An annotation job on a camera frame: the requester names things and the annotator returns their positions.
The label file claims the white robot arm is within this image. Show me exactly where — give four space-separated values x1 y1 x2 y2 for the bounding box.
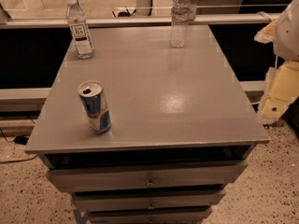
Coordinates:
273 0 299 62

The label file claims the blue silver redbull can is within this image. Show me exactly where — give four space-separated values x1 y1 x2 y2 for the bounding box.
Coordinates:
78 80 111 134

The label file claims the grey drawer cabinet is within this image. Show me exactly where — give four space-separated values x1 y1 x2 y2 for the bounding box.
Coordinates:
24 24 271 224

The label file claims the top grey drawer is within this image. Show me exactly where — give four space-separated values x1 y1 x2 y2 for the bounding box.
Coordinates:
46 161 248 192

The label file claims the grey drawer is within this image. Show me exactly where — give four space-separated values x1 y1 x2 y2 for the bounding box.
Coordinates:
73 189 225 212
46 161 248 192
88 206 212 224

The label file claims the clear plastic water bottle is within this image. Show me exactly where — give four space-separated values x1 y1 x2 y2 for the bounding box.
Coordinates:
170 0 191 48

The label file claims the middle grey drawer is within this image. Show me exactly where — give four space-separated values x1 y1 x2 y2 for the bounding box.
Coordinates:
73 189 225 212

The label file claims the white label water bottle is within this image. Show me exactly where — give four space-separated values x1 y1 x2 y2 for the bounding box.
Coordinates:
66 0 94 59

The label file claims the bottom grey drawer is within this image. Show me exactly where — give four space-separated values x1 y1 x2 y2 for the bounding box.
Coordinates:
88 206 212 224

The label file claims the black power adapter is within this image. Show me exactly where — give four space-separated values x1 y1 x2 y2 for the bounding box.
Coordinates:
13 135 29 146

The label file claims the grey metal railing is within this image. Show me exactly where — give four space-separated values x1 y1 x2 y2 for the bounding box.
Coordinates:
0 12 280 29

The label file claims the black floor cable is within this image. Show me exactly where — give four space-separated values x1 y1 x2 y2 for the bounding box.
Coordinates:
0 154 38 164

